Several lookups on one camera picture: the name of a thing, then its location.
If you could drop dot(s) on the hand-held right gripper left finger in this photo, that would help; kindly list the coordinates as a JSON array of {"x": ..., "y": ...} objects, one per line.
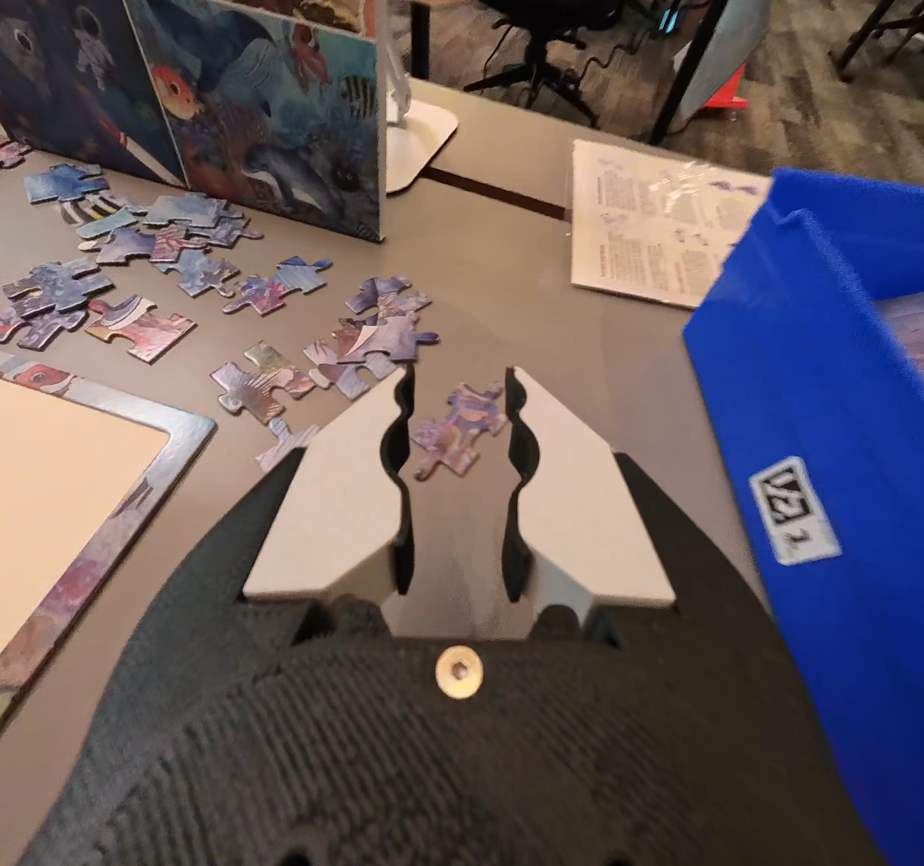
[{"x": 339, "y": 519}]

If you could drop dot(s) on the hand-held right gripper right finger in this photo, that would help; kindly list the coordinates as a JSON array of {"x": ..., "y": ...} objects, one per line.
[{"x": 592, "y": 534}]

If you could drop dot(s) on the purple pink swirl jigsaw piece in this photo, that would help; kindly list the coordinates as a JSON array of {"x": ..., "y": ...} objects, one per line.
[{"x": 455, "y": 433}]

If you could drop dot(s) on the white patch coral jigsaw piece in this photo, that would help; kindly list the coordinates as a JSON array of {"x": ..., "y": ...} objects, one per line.
[{"x": 397, "y": 342}]

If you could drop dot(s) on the blue plastic bin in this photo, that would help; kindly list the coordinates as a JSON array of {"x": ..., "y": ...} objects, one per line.
[{"x": 816, "y": 389}]

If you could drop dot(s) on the printed instruction sheet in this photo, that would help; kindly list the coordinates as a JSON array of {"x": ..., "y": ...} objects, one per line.
[{"x": 650, "y": 230}]

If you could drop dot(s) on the space and ocean puzzle box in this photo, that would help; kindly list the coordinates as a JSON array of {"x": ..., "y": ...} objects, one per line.
[{"x": 274, "y": 129}]

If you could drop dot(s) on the scattered loose puzzle pieces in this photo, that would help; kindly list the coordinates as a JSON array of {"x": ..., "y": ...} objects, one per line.
[{"x": 58, "y": 184}]

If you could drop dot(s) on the black table leg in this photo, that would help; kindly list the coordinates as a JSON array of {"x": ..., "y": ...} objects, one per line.
[{"x": 693, "y": 50}]

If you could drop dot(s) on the white leaning board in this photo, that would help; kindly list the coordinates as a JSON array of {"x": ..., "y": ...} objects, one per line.
[{"x": 736, "y": 28}]

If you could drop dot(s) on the black chair base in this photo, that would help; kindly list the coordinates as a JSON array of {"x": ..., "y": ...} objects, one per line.
[{"x": 875, "y": 21}]

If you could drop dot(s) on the ocean print puzzle frame board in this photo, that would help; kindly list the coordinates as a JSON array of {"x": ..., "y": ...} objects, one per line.
[{"x": 58, "y": 483}]

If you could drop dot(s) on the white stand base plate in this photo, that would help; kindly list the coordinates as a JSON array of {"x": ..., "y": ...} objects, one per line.
[{"x": 419, "y": 144}]

